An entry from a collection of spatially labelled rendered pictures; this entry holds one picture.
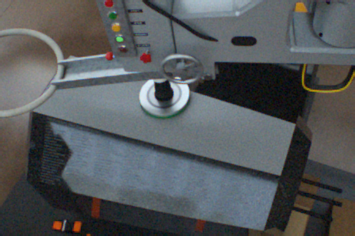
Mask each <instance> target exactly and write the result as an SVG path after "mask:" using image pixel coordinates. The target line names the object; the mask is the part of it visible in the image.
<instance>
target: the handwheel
mask: <svg viewBox="0 0 355 236"><path fill-rule="evenodd" d="M174 59H179V63H176V64H175V65H174V64H172V63H168V61H170V60H174ZM186 60H190V61H192V63H189V64H186V63H185V61H186ZM195 66H197V67H198V68H199V73H198V74H197V75H196V77H192V78H189V79H185V76H186V75H187V74H188V71H189V69H190V68H192V67H195ZM164 67H169V68H171V69H174V73H175V74H176V75H177V76H181V79H178V78H174V77H172V76H169V75H168V74H167V73H166V72H165V70H164ZM158 68H159V71H160V73H161V76H163V77H164V78H165V79H166V80H168V81H170V82H172V83H177V84H182V85H185V84H190V83H194V82H196V81H198V80H200V79H201V78H202V75H203V73H204V67H203V64H202V62H201V61H199V60H198V59H197V58H195V57H193V56H191V55H186V54H181V53H178V54H171V55H168V56H167V57H165V58H164V59H162V60H161V63H160V64H159V67H158Z"/></svg>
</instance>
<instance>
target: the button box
mask: <svg viewBox="0 0 355 236"><path fill-rule="evenodd" d="M103 1H104V0H96V2H97V6H98V8H99V12H100V14H101V18H102V20H103V24H104V26H105V31H106V32H107V37H108V38H109V42H110V45H111V48H112V51H113V56H114V57H136V56H137V54H138V52H137V50H136V44H135V41H134V38H133V34H132V30H131V25H130V22H129V20H128V14H127V9H126V7H125V4H124V0H113V1H114V2H115V3H116V4H115V6H113V7H106V6H105V5H104V3H103ZM112 11H115V12H116V13H118V15H119V17H118V18H117V19H116V20H111V19H109V18H108V17H107V13H108V12H112ZM111 24H119V25H121V26H122V29H121V31H119V32H114V31H113V30H112V29H111V27H110V26H111ZM116 35H122V36H123V37H124V38H125V42H123V43H119V42H116V41H115V39H114V37H115V36H116ZM119 46H125V47H126V48H128V52H127V53H120V52H119V51H118V50H117V48H118V47H119Z"/></svg>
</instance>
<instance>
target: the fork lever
mask: <svg viewBox="0 0 355 236"><path fill-rule="evenodd" d="M57 63H58V64H59V65H63V66H64V74H63V79H59V80H53V81H51V84H52V85H54V86H57V89H70V88H75V87H83V86H102V85H108V84H116V83H123V82H136V81H143V80H157V79H164V77H163V76H161V73H160V72H127V71H124V67H123V65H122V61H121V59H120V58H113V60H107V59H106V57H105V55H94V56H87V57H80V58H74V59H65V60H60V61H58V62H57ZM215 68H216V74H219V68H218V65H217V63H215ZM198 73H199V68H198V67H197V66H195V67H192V68H190V69H189V71H188V74H187V75H186V77H192V76H196V75H197V74H198ZM167 74H168V75H169V76H172V77H174V78H177V77H181V76H177V75H176V74H175V73H174V72H167ZM204 80H212V74H204Z"/></svg>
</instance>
